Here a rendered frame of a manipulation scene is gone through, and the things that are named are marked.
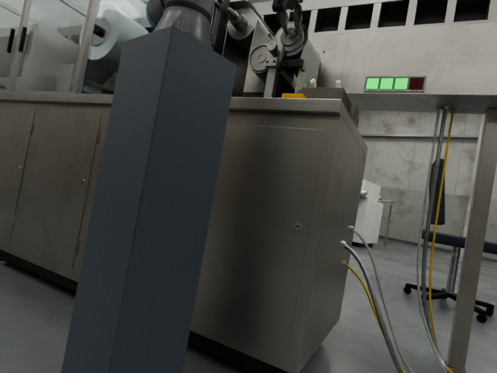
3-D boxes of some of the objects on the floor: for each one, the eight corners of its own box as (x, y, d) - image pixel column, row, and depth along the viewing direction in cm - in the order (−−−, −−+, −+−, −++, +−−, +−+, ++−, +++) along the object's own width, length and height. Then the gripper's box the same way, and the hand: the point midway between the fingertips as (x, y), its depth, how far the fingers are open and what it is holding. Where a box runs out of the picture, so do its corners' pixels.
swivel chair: (501, 315, 257) (523, 172, 261) (490, 330, 211) (517, 156, 214) (411, 288, 303) (431, 166, 306) (387, 295, 257) (410, 152, 260)
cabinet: (-84, 231, 207) (-57, 98, 209) (24, 229, 264) (44, 125, 267) (290, 412, 93) (340, 115, 95) (336, 340, 150) (367, 156, 152)
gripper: (305, -34, 118) (310, 27, 132) (276, -30, 123) (285, 29, 137) (297, -27, 113) (304, 35, 127) (268, -22, 118) (277, 38, 132)
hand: (291, 32), depth 130 cm, fingers open, 3 cm apart
